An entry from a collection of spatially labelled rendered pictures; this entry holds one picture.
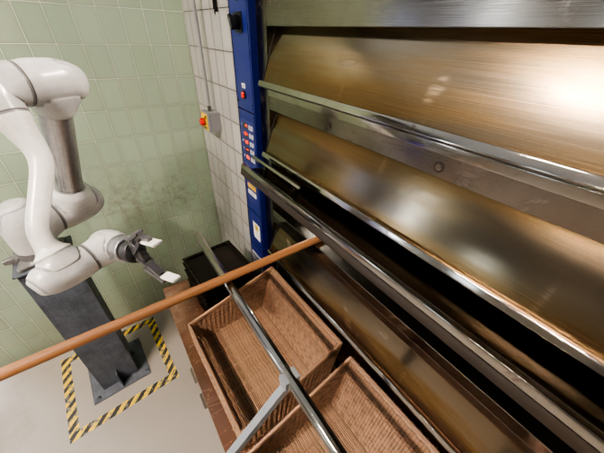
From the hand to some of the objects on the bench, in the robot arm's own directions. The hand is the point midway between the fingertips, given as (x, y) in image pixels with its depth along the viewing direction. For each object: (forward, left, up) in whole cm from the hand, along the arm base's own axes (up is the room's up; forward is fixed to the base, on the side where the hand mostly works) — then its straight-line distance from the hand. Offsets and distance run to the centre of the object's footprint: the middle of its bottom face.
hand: (165, 262), depth 83 cm
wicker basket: (+7, +25, -72) cm, 76 cm away
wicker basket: (+67, +21, -72) cm, 101 cm away
